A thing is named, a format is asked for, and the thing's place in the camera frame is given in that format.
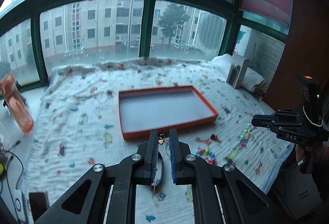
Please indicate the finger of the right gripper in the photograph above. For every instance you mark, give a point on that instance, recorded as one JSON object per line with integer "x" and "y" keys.
{"x": 260, "y": 120}

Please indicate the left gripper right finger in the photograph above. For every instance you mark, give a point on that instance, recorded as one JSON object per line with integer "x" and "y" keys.
{"x": 219, "y": 194}

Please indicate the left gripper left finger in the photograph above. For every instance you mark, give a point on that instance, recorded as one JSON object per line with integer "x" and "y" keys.
{"x": 107, "y": 194}

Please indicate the red beaded charm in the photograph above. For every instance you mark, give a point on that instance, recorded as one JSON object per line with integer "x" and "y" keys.
{"x": 215, "y": 138}

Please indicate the person's right hand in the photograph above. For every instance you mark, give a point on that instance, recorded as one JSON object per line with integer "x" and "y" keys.
{"x": 319, "y": 153}

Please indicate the white pillow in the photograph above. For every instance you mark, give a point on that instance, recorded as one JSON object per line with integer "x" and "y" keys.
{"x": 252, "y": 81}

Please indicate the dark smartphone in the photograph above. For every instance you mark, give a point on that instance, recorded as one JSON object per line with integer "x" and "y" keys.
{"x": 39, "y": 204}

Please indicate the white product box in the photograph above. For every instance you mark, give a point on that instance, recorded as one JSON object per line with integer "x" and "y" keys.
{"x": 237, "y": 71}

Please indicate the white cartoon print quilt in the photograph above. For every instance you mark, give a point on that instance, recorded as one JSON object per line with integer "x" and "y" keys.
{"x": 78, "y": 126}

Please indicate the orange shallow box tray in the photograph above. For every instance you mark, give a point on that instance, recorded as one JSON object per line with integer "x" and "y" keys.
{"x": 143, "y": 110}

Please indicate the air conditioner outdoor unit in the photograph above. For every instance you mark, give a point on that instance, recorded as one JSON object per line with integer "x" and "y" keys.
{"x": 209, "y": 31}

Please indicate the orange water bottle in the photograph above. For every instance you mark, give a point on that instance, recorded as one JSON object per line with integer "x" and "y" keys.
{"x": 15, "y": 104}

